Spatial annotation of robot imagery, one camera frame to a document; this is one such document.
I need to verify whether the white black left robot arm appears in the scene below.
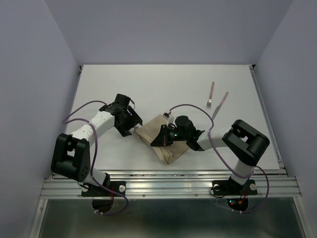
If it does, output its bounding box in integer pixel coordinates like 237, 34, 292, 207
51, 103, 143, 195

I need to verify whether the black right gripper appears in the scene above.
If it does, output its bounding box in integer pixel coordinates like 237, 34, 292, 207
150, 124, 188, 147

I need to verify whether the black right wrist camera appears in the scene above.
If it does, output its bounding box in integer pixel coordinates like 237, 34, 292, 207
175, 116, 196, 133

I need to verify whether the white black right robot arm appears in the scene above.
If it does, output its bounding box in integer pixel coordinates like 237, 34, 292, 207
150, 116, 270, 193

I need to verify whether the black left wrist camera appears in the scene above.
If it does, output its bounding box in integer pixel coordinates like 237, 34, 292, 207
114, 94, 131, 108

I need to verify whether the beige cloth napkin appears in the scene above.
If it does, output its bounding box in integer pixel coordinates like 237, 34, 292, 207
134, 114, 190, 164

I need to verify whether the aluminium front mounting rail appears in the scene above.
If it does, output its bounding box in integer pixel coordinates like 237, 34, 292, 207
40, 169, 302, 199

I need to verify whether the pink handled knife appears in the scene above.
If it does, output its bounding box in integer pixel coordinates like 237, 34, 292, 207
212, 92, 229, 120

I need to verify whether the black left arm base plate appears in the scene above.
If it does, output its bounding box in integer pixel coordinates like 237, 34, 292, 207
79, 180, 126, 197

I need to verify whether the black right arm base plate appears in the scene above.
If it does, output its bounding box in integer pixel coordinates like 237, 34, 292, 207
211, 179, 258, 196

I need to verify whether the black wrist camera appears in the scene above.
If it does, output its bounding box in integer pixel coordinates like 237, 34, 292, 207
175, 116, 196, 133
114, 94, 131, 108

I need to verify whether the pink handled fork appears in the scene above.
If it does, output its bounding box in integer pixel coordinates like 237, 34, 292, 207
206, 81, 214, 109

